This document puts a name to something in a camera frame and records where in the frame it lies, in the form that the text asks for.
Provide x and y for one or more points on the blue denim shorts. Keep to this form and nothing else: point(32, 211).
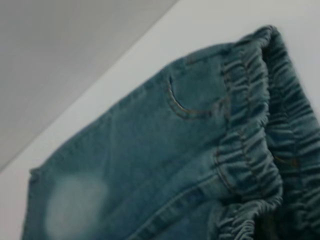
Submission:
point(162, 162)

